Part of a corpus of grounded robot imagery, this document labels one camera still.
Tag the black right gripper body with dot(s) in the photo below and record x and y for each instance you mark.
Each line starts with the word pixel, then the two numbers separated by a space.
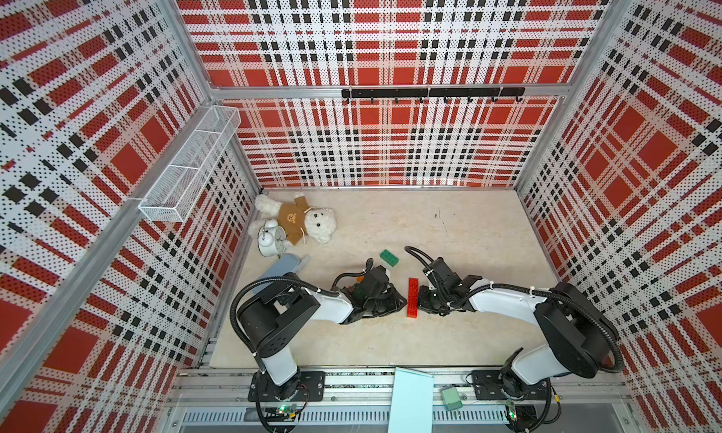
pixel 432 300

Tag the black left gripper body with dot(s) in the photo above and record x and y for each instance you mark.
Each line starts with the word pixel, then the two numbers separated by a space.
pixel 384 303

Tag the red lego brick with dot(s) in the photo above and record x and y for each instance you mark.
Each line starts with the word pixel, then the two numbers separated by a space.
pixel 413 289
pixel 412 308

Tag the green lego brick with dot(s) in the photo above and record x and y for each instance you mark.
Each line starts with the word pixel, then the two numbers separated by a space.
pixel 389 258

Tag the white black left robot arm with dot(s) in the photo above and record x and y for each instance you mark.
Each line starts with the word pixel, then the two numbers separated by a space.
pixel 268 314

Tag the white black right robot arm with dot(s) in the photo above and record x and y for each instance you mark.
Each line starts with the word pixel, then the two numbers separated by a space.
pixel 579 339

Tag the small green box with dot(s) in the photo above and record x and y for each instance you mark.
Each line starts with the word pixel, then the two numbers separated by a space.
pixel 451 399

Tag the white teddy bear brown shirt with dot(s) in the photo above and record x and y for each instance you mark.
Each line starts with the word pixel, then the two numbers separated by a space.
pixel 299 219

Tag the white alarm clock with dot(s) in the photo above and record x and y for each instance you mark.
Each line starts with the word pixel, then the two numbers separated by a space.
pixel 271 237

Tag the light blue paper sheet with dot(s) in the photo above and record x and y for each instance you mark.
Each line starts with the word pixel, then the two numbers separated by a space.
pixel 412 402

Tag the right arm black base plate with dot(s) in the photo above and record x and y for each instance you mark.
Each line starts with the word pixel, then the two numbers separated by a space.
pixel 493 384

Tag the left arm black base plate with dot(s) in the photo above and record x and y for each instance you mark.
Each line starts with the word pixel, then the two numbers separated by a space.
pixel 304 386

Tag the black wall hook rail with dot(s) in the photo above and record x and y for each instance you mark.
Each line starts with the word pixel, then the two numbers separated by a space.
pixel 492 92

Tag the white wire wall basket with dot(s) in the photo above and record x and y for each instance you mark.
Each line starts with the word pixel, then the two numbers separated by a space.
pixel 203 142

